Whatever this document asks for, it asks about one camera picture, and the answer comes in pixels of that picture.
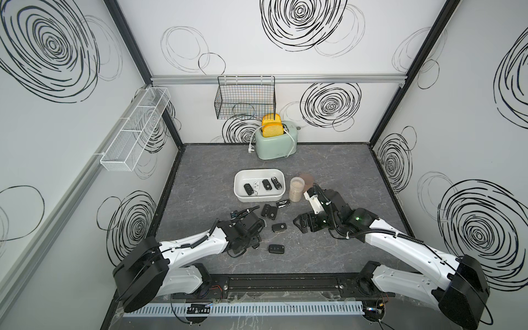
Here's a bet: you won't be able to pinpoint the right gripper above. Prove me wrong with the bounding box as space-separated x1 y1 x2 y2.
291 209 339 232

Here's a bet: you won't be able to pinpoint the black key bottom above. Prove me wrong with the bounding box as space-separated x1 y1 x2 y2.
268 244 285 254

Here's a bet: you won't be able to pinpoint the black flip key with buttons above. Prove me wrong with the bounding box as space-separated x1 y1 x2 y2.
243 184 254 196

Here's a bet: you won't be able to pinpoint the black chrome Bentley key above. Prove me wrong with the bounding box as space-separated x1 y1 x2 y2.
276 199 291 208

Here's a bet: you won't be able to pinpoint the white storage box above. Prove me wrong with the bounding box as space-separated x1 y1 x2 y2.
233 169 286 203

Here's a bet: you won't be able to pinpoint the white car key fob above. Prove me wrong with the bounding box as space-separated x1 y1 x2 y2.
252 181 260 196

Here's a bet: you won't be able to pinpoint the black key fob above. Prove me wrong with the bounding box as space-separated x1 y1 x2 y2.
262 179 272 191

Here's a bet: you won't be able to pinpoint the long black flip key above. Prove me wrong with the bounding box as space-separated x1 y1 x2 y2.
271 177 283 191

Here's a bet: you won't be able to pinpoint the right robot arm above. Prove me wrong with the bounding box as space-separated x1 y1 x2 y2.
293 208 490 329

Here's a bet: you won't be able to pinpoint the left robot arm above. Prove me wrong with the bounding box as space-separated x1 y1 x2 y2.
113 209 266 313

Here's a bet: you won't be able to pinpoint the black VW flip key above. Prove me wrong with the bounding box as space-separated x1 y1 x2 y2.
268 206 278 220

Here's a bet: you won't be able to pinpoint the round cork coaster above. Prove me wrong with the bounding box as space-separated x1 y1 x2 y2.
298 173 315 193

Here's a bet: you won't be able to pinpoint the beige cylindrical cup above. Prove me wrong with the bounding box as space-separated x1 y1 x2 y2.
289 177 305 203

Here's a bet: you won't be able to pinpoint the mint green toaster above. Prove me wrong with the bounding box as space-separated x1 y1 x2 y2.
254 121 298 160

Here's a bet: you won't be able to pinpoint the yellow toast slices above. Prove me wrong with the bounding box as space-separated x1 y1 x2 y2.
261 113 284 138

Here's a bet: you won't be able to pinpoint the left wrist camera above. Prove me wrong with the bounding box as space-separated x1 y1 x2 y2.
230 206 260 221

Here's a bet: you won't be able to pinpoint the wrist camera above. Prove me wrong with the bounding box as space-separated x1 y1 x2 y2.
303 184 337 215
230 206 260 221

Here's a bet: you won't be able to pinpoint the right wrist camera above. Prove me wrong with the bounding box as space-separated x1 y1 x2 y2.
303 184 337 215

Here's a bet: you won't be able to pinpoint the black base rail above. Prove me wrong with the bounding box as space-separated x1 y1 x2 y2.
117 271 448 294

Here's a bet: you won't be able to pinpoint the white toaster cable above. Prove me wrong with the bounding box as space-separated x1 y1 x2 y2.
247 123 297 157

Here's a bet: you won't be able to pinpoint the grey slotted cable duct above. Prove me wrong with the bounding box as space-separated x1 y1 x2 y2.
124 301 365 318

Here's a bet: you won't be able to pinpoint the black wire basket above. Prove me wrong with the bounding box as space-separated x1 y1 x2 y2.
214 75 276 120

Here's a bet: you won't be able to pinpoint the white mesh wall shelf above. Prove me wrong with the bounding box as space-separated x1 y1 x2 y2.
100 87 171 172

